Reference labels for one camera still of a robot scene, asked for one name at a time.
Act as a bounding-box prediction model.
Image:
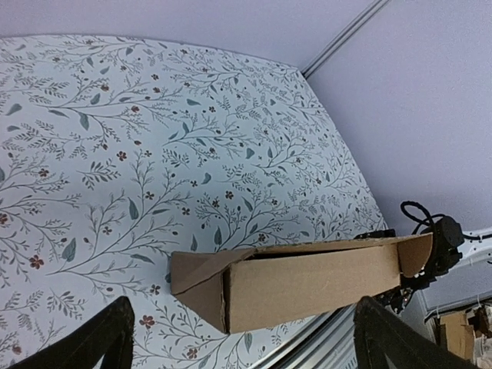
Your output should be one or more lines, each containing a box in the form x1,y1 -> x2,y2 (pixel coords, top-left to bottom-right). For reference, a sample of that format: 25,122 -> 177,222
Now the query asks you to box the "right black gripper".
402,215 -> 464,291

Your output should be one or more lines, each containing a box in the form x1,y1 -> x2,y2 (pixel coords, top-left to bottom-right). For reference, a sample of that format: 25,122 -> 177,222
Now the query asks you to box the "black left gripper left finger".
12,296 -> 135,369

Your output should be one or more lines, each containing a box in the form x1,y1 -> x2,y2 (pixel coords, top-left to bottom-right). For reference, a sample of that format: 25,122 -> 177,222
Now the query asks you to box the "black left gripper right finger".
354,296 -> 475,369

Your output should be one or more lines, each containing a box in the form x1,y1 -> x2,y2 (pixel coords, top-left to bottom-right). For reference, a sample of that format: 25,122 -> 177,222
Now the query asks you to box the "brown cardboard box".
170,234 -> 433,334

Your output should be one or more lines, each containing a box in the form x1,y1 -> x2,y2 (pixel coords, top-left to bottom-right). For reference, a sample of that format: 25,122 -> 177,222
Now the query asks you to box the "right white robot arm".
402,214 -> 491,291

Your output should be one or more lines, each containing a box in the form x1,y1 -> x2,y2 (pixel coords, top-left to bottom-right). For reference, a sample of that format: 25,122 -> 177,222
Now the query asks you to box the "brown cardboard pile outside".
438,305 -> 491,368

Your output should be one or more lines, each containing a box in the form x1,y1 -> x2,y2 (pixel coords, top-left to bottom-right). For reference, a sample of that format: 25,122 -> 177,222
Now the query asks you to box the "floral patterned table mat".
1,35 -> 385,368

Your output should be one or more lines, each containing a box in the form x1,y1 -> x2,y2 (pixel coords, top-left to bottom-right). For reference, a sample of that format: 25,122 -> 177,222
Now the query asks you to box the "right black camera cable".
399,200 -> 443,235

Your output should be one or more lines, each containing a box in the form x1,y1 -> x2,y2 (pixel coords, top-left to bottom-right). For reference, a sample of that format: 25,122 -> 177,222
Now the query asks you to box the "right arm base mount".
375,288 -> 414,314

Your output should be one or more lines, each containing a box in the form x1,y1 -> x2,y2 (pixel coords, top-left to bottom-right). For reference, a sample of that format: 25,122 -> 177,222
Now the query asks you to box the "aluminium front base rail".
251,305 -> 358,369

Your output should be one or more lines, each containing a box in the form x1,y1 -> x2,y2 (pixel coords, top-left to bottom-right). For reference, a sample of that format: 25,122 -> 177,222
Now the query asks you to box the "right aluminium corner post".
301,0 -> 391,80

